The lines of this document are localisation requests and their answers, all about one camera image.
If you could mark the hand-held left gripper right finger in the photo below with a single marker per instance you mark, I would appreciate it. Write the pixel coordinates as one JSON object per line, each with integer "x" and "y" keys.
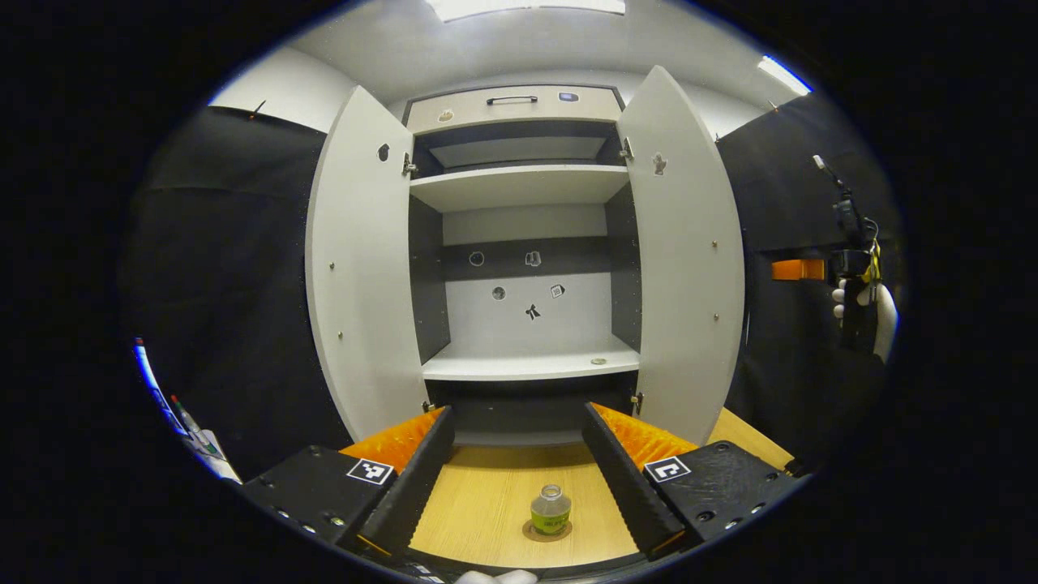
{"x": 624, "y": 487}

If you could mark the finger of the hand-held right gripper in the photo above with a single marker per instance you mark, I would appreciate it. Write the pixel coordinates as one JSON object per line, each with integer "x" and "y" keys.
{"x": 799, "y": 270}

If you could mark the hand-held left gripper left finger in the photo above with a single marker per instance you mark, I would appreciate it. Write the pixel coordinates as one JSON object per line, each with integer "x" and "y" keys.
{"x": 413, "y": 487}

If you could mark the green label plastic bottle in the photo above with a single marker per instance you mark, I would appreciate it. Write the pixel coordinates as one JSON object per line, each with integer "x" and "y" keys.
{"x": 551, "y": 511}

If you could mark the white cabinet door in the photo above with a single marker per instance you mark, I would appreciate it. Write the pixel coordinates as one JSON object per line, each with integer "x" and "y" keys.
{"x": 689, "y": 268}
{"x": 365, "y": 284}

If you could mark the white cabinet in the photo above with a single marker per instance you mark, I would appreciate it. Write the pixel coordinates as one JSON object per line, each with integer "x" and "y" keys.
{"x": 527, "y": 312}

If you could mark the white cabinet shelf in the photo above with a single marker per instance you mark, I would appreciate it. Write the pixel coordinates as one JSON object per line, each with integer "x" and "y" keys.
{"x": 519, "y": 367}
{"x": 519, "y": 188}

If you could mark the white cabinet drawer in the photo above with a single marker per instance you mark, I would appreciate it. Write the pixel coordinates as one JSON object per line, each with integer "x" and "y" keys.
{"x": 462, "y": 113}

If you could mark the ceiling light panel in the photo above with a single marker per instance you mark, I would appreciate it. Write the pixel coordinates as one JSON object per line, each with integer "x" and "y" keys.
{"x": 785, "y": 75}
{"x": 527, "y": 8}

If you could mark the black backdrop cloth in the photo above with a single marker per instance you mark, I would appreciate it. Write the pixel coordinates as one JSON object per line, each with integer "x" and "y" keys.
{"x": 243, "y": 284}

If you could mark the black cloth clip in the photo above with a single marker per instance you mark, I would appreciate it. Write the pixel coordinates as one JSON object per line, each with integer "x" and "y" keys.
{"x": 258, "y": 109}

